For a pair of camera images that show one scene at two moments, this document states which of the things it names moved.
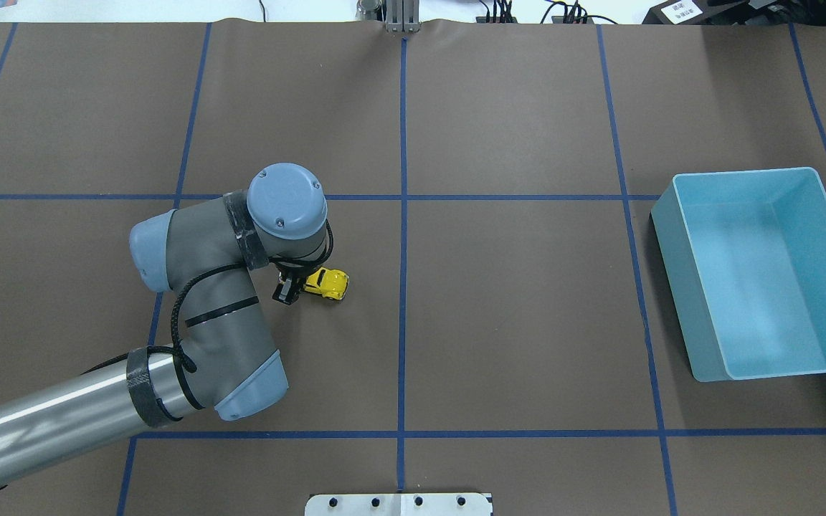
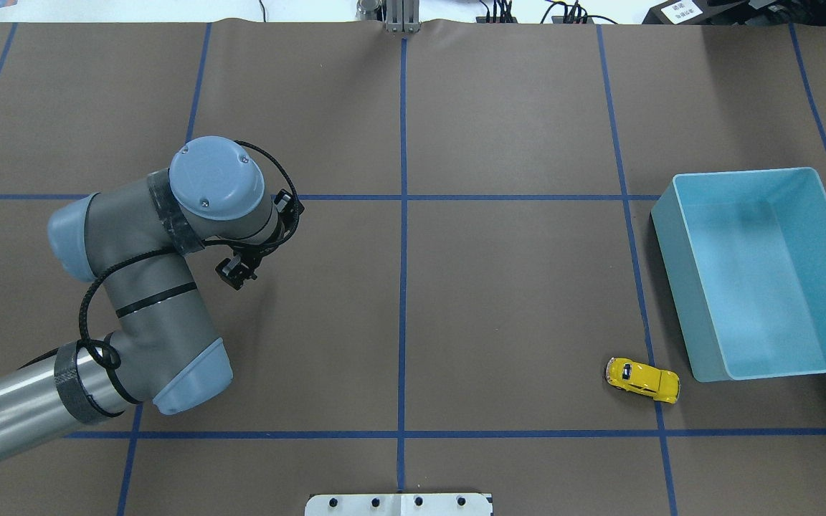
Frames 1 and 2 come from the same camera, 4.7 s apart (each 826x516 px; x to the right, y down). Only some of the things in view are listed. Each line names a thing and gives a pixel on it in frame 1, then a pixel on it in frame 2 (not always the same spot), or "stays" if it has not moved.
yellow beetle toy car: (332, 284) to (661, 385)
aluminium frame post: (402, 16) stays
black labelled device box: (697, 12) stays
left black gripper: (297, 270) to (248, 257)
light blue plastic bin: (762, 274) stays
